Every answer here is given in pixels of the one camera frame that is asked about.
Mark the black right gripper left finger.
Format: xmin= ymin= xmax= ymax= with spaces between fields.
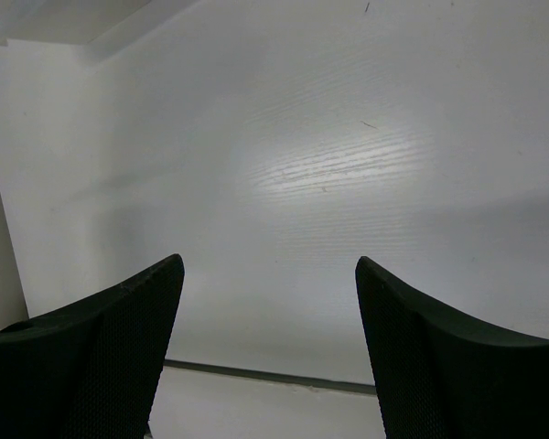
xmin=0 ymin=254 xmax=183 ymax=438

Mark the clear plastic bin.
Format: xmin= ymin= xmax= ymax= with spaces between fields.
xmin=0 ymin=0 xmax=194 ymax=60

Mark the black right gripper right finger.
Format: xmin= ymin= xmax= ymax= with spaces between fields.
xmin=355 ymin=257 xmax=549 ymax=438

